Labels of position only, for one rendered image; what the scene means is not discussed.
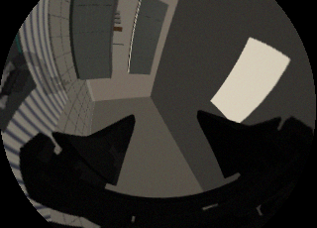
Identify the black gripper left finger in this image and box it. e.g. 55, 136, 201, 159
52, 114, 135, 185

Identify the dark grey mat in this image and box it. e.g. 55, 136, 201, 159
0, 39, 36, 132

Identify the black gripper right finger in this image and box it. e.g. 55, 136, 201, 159
197, 110, 281, 179

